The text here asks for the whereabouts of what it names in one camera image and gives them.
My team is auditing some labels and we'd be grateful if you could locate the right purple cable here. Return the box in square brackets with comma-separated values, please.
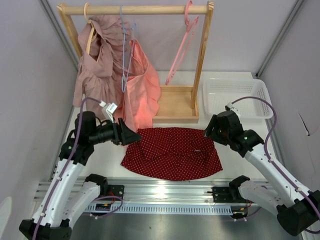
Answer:
[231, 96, 320, 235]

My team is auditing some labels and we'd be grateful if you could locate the white plastic basket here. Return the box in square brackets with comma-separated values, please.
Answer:
[202, 78, 273, 119]

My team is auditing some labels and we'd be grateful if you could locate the salmon pink garment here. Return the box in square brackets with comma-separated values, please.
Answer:
[115, 40, 161, 132]

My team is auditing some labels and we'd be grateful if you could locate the aluminium mounting rail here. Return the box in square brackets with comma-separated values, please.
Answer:
[34, 176, 276, 205]

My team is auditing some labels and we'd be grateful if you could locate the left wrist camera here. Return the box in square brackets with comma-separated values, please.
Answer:
[99, 101, 118, 123]

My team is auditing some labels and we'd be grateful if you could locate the wooden clothes rack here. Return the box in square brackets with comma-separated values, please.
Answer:
[56, 1, 214, 124]

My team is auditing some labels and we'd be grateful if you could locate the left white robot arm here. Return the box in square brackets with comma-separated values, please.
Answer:
[19, 111, 142, 240]

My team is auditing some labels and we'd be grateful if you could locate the wooden hanger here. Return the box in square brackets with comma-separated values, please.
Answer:
[83, 2, 98, 55]

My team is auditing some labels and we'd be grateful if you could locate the pink plastic hanger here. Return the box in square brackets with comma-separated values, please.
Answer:
[165, 0, 199, 85]

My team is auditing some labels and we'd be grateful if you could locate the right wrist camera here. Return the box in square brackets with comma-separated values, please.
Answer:
[225, 102, 241, 117]

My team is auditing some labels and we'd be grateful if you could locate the perforated cable tray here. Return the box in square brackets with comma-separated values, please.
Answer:
[82, 204, 232, 215]

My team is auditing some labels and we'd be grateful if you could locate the dusty pink dress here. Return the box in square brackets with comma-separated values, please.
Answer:
[73, 15, 124, 108]

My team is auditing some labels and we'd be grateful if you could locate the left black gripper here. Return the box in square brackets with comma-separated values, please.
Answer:
[89, 116, 142, 146]

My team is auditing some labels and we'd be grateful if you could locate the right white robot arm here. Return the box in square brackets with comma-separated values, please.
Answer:
[204, 110, 320, 236]

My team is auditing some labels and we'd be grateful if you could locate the red polka dot skirt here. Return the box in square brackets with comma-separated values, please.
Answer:
[121, 127, 223, 181]

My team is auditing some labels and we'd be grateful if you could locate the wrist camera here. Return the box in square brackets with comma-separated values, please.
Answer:
[225, 102, 241, 117]
[99, 101, 118, 123]

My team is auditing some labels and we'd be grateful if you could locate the blue wire hanger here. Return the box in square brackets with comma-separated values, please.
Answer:
[120, 5, 137, 93]

